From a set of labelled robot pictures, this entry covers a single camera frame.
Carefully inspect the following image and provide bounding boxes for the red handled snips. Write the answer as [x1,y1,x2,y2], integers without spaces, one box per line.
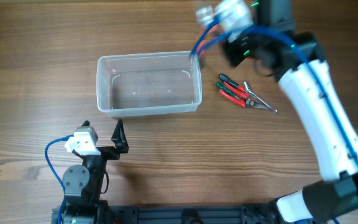
[216,82,268,110]

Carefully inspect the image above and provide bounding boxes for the clear plastic container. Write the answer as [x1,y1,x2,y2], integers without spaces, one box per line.
[96,51,203,118]

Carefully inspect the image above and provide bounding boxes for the green handled screwdriver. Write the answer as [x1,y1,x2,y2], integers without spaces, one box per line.
[216,82,243,100]

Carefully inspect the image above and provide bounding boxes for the black red handled screwdriver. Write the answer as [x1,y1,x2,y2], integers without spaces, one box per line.
[219,73,245,91]

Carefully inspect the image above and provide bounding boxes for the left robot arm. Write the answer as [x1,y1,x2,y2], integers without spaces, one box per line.
[45,119,129,224]

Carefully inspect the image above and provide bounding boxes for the orange black needle-nose pliers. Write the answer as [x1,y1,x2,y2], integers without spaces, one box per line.
[196,25,221,68]

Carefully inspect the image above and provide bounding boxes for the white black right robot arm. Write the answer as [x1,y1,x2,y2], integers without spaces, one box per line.
[214,1,358,223]

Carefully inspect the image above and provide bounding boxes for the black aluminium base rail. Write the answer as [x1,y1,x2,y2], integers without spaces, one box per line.
[52,202,291,224]

